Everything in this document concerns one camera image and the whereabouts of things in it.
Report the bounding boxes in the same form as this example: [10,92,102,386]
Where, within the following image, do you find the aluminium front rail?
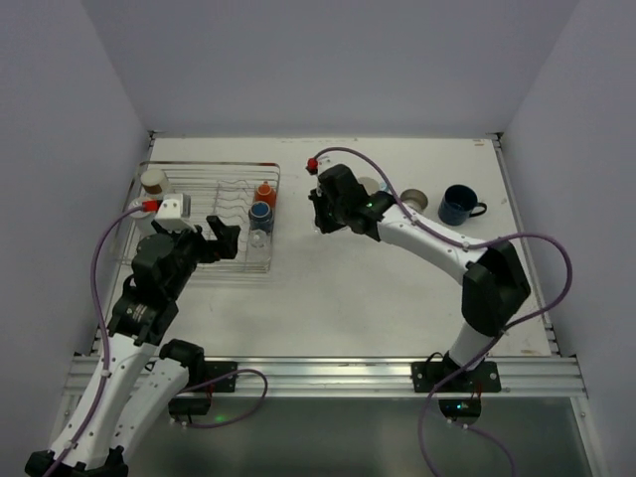
[63,356,582,398]

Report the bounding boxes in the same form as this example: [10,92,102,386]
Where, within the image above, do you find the small blue cup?
[248,201,273,234]

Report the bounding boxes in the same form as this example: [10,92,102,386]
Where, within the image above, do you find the beige brown-striped cup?
[399,189,428,214]

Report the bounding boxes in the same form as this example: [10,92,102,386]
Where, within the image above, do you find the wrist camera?
[154,193,194,233]
[305,155,332,176]

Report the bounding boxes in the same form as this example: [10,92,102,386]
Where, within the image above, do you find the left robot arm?
[25,216,240,476]

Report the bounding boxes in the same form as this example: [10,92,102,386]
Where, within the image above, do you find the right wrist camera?
[305,155,332,176]

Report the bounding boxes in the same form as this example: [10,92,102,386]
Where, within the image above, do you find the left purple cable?
[44,198,160,477]

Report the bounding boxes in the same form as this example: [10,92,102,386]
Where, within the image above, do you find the beige cup with brown band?
[140,169,173,197]

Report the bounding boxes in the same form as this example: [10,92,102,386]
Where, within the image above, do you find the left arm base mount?
[168,361,238,419]

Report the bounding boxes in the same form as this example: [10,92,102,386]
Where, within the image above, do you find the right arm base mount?
[410,352,502,425]

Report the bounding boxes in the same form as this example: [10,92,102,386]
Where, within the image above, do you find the dark blue mug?
[437,184,488,227]

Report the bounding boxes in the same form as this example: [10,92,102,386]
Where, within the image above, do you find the white upside-down cup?
[128,197,161,239]

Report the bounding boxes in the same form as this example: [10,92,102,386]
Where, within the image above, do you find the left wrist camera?
[154,193,194,233]

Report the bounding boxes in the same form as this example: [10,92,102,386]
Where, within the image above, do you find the light blue mug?
[357,176,387,196]

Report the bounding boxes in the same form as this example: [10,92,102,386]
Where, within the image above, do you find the clear glass in rack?
[246,230,271,264]

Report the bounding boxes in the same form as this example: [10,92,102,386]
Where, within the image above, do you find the orange cup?
[254,181,276,208]

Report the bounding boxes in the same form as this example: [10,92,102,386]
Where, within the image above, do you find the metal wire dish rack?
[127,161,280,279]

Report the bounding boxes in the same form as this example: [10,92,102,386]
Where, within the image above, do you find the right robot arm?
[306,158,530,384]

